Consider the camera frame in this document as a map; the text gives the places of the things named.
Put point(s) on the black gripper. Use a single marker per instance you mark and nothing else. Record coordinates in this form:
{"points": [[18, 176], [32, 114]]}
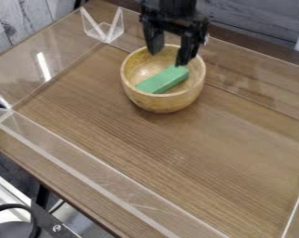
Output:
{"points": [[174, 16]]}

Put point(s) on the green rectangular block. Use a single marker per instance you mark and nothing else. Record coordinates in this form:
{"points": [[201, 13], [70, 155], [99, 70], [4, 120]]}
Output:
{"points": [[165, 80]]}

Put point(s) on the brown wooden bowl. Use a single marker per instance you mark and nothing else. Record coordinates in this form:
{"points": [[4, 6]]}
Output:
{"points": [[141, 66]]}

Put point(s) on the black table leg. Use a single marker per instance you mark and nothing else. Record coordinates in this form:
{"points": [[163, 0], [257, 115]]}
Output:
{"points": [[43, 197]]}

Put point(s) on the black metal clamp plate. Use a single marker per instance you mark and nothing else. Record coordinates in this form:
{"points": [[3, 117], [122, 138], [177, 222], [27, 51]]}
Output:
{"points": [[51, 227]]}

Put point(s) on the clear acrylic corner bracket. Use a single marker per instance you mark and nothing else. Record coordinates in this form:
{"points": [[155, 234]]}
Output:
{"points": [[105, 32]]}

